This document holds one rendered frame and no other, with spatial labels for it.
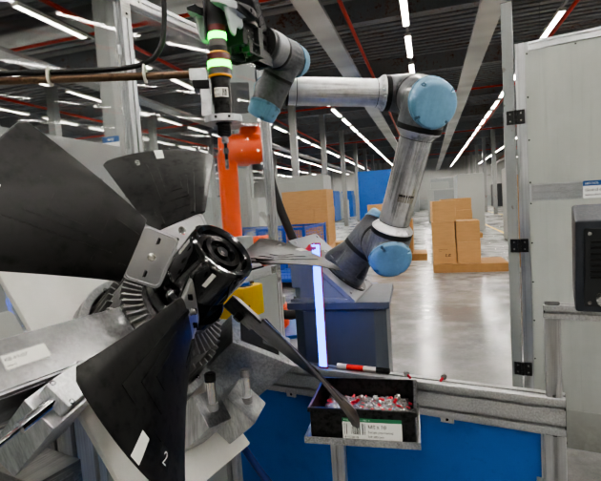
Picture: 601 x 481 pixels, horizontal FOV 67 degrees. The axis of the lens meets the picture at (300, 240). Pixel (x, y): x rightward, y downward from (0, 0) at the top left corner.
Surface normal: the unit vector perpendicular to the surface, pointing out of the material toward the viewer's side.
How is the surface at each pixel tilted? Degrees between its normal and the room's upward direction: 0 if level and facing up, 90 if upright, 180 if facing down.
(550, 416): 90
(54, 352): 50
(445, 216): 90
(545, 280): 90
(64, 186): 79
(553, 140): 90
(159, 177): 44
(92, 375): 71
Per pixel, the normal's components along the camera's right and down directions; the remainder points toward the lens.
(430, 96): 0.11, 0.29
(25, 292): 0.63, -0.65
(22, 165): 0.60, -0.26
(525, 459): -0.47, 0.10
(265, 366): 0.14, 0.62
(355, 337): -0.24, 0.09
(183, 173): 0.07, -0.73
